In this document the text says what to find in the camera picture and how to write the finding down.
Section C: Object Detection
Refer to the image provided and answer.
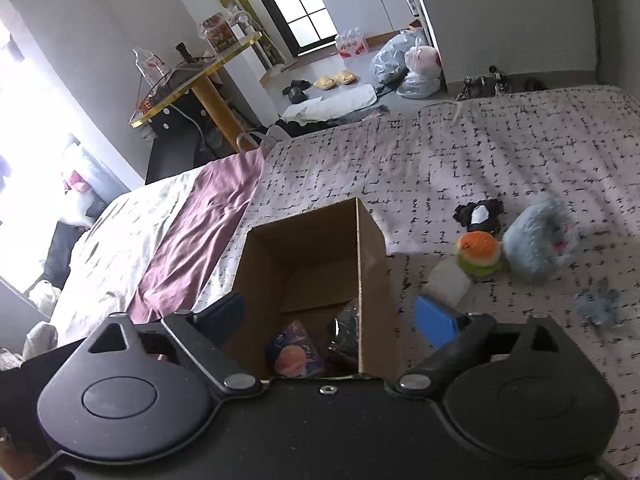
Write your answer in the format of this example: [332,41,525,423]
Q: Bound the patterned grey bed cover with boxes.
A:
[192,85,640,480]

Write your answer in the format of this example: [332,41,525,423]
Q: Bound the grey plastic bag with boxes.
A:
[370,30,426,86]

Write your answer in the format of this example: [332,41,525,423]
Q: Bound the purple bed sheet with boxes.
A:
[129,147,266,325]

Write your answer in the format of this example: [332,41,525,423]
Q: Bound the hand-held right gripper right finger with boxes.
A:
[397,295,577,396]

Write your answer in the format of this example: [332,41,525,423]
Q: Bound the red printed box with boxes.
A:
[201,11,238,53]

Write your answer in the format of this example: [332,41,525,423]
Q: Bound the white cable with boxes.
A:
[172,104,207,152]

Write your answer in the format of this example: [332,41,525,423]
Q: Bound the hamburger plush toy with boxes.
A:
[456,231,502,277]

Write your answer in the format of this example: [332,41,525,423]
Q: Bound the pack of water bottles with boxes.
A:
[334,27,371,58]

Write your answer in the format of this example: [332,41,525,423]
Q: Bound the clear plastic bottle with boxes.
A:
[132,47,166,87]

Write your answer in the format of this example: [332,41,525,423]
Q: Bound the cardboard box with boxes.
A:
[220,197,401,381]

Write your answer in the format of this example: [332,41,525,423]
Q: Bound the dark plastic packet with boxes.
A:
[325,300,361,376]

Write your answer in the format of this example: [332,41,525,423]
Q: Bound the white floor mat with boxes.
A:
[285,85,377,121]

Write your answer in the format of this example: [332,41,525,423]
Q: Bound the fluffy light blue plush toy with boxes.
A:
[501,194,581,283]

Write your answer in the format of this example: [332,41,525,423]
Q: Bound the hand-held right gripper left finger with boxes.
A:
[87,291,256,392]

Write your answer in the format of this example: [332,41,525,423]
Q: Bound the black polka dot chair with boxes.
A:
[145,90,211,137]

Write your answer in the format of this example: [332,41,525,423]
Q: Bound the black and white plush toy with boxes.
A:
[453,199,505,235]

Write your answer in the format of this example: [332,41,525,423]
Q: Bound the white wardrobe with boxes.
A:
[405,0,601,88]

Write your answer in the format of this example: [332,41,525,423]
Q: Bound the yellow round table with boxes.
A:
[129,30,263,155]

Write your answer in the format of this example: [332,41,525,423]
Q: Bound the black-framed window door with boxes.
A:
[237,0,341,56]

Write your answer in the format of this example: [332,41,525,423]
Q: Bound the orange round soft toy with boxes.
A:
[267,321,326,380]

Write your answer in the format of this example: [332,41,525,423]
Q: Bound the small grey-blue plush toy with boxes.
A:
[574,285,621,328]

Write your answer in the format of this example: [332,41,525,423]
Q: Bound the white quilt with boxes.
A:
[50,165,203,348]

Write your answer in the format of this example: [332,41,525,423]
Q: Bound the white and red plastic bag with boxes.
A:
[404,40,443,79]

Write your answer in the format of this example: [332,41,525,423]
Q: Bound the clear plastic bag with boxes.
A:
[397,72,441,100]

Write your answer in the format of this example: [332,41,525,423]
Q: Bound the white cabinet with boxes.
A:
[312,0,417,41]

